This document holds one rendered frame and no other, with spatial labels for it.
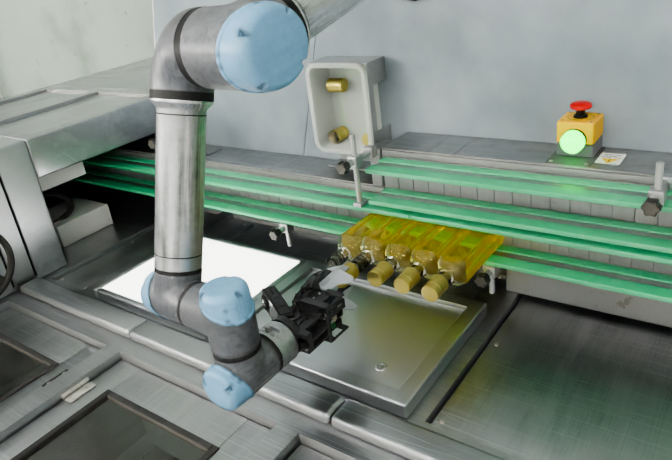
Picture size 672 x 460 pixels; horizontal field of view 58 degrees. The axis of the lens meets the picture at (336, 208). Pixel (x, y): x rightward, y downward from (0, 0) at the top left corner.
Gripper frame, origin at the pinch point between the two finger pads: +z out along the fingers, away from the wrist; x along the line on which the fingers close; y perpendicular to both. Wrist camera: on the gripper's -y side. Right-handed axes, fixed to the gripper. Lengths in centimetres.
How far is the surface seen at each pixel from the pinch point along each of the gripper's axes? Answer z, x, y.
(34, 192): -8, 8, -95
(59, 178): 5, 6, -105
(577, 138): 34, 20, 33
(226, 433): -29.2, -17.2, -6.9
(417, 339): 4.5, -12.9, 13.0
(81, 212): 10, -8, -109
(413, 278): 4.9, 0.5, 13.0
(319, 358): -9.0, -12.9, -0.9
